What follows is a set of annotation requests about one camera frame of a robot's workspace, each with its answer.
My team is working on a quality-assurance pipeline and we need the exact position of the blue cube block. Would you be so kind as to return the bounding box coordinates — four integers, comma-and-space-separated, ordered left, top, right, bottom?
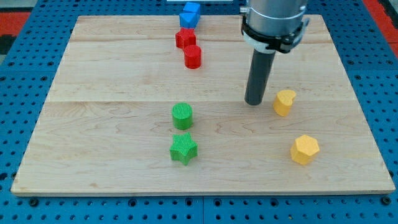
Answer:
183, 2, 201, 14

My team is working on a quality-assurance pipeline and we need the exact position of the yellow hexagon block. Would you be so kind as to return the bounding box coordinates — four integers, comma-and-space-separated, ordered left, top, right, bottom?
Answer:
290, 135, 320, 166

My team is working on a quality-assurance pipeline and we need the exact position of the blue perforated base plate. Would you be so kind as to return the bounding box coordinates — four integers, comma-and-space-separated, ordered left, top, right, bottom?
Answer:
1, 0, 397, 223

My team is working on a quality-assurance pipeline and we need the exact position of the red cylinder block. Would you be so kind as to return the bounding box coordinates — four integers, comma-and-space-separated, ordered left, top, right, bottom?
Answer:
183, 45, 201, 69

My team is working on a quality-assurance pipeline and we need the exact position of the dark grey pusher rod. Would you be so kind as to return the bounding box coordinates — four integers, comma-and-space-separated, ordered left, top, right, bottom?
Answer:
244, 49, 275, 106

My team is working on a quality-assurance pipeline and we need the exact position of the green star block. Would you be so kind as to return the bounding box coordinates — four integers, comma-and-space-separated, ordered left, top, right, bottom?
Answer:
169, 132, 198, 166

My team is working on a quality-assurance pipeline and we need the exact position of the red star block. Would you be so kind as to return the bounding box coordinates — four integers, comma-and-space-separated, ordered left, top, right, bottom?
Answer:
175, 27, 197, 49

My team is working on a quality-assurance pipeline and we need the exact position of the blue triangle block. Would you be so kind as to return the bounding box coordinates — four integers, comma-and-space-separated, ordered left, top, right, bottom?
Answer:
179, 12, 200, 29

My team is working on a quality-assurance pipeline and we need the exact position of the green cylinder block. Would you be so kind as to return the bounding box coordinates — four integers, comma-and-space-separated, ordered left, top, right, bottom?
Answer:
172, 103, 193, 130

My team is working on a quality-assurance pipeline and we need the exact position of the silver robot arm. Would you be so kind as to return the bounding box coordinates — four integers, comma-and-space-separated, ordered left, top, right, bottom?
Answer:
241, 0, 309, 54

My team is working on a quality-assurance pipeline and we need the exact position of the wooden board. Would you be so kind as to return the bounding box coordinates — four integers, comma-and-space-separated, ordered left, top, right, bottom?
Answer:
11, 15, 395, 197

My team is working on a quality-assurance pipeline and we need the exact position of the yellow heart block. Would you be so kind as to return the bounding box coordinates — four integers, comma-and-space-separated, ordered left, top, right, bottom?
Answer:
273, 90, 297, 117

